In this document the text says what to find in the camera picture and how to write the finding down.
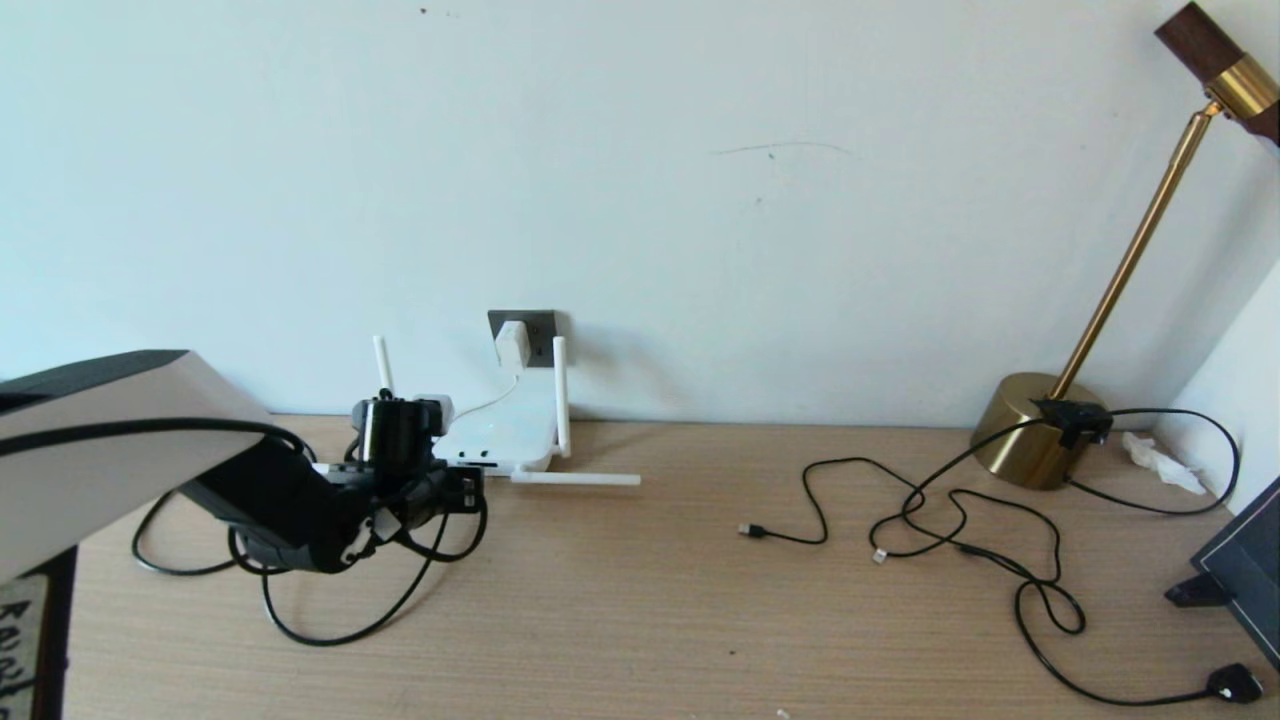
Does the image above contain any black ethernet cable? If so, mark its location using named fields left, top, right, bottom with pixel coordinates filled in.
left=132, top=428, right=451, bottom=648

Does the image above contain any black cable with silver connector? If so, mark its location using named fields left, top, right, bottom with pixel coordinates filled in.
left=868, top=418, right=1061, bottom=566

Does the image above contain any black USB cable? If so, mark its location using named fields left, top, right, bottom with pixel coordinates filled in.
left=737, top=457, right=966, bottom=546

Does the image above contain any brass desk lamp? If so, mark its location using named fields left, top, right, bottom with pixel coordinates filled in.
left=968, top=0, right=1280, bottom=491

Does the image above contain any grey wall socket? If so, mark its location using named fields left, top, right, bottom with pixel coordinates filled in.
left=488, top=310, right=557, bottom=369

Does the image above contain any crumpled white tissue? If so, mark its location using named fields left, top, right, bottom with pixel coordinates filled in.
left=1120, top=430, right=1208, bottom=496

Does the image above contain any black clip on lamp base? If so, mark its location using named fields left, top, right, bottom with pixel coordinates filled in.
left=1030, top=398, right=1113, bottom=449

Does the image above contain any black lamp power cord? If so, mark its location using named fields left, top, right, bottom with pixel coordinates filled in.
left=955, top=408, right=1263, bottom=707

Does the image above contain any black standing frame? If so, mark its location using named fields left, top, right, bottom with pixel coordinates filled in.
left=1163, top=475, right=1280, bottom=673

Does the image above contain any white router with antennas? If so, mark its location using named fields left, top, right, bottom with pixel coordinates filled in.
left=310, top=336, right=641, bottom=488

